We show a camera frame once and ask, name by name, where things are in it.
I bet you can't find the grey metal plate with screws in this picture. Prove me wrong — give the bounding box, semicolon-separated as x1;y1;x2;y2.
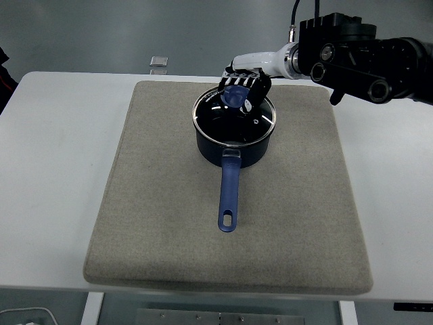
136;307;306;325

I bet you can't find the beige fabric mat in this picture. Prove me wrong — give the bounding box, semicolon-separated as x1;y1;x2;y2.
83;80;374;295

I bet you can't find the dark blue pot blue handle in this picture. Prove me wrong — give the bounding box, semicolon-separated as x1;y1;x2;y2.
193;116;275;234

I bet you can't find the glass pot lid blue knob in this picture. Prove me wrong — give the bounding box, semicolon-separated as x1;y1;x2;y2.
191;85;277;149

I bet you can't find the black table control box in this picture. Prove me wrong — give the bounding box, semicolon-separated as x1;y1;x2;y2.
393;301;433;312

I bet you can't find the white table leg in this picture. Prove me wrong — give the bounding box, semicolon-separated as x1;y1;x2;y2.
80;292;105;325
338;300;359;325

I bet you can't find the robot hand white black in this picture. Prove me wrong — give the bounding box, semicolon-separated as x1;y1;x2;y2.
216;47;292;115

